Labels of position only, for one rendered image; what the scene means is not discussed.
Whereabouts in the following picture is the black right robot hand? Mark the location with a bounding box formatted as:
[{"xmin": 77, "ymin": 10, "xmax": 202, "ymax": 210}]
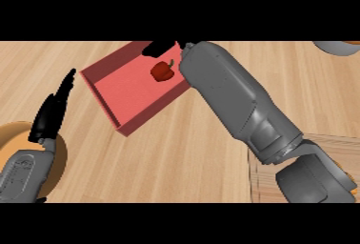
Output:
[{"xmin": 140, "ymin": 40, "xmax": 199, "ymax": 59}]

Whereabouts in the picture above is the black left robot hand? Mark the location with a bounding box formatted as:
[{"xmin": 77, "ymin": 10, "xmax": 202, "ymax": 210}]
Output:
[{"xmin": 27, "ymin": 68, "xmax": 77, "ymax": 144}]

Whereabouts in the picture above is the red bell pepper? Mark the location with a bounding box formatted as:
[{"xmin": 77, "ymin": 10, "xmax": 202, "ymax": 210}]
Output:
[{"xmin": 149, "ymin": 58, "xmax": 177, "ymax": 83}]

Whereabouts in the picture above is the grey round object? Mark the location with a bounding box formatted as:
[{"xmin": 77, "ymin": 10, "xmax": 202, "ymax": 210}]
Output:
[{"xmin": 313, "ymin": 40, "xmax": 360, "ymax": 58}]

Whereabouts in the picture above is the red cutting board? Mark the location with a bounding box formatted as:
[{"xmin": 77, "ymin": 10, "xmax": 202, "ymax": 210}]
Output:
[{"xmin": 77, "ymin": 40, "xmax": 195, "ymax": 138}]

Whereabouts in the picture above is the orange round bowl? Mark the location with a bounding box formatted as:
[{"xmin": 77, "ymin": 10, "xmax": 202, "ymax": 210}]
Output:
[{"xmin": 0, "ymin": 120, "xmax": 71, "ymax": 201}]

